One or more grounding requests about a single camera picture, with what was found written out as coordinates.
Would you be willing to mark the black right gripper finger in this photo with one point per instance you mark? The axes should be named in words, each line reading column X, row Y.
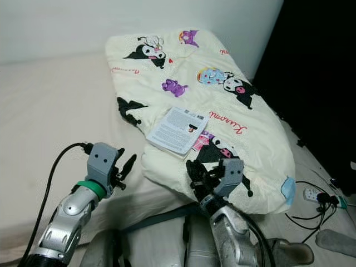
column 197, row 178
column 214, row 169

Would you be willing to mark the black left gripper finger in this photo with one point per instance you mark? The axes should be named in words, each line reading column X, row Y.
column 120, row 157
column 130, row 165

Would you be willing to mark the white printed leaflet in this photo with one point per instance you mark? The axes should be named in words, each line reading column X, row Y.
column 175, row 132

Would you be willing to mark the cream cartoon print blanket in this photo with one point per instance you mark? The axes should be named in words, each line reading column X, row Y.
column 217, row 111

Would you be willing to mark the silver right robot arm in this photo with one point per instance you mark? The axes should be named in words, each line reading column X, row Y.
column 233, row 233

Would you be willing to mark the grey right robot leg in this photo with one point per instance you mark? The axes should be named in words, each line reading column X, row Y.
column 200, row 245

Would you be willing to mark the grey robot leg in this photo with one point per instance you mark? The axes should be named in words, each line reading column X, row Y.
column 200, row 245
column 108, row 250

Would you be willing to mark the grey left robot leg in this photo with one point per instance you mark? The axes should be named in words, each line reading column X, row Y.
column 108, row 250

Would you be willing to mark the white power strip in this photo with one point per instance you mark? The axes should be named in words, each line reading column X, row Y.
column 312, row 194

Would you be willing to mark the grey house slipper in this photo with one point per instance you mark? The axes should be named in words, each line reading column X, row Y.
column 292, row 253
column 336, row 242

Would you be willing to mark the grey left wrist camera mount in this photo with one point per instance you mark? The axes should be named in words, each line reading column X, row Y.
column 103, row 161

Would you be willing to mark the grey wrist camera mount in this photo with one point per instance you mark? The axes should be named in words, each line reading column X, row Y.
column 103, row 161
column 232, row 175

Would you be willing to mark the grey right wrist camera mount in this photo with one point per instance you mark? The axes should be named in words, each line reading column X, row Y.
column 232, row 175

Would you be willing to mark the dark bed frame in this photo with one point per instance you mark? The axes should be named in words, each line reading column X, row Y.
column 161, row 217

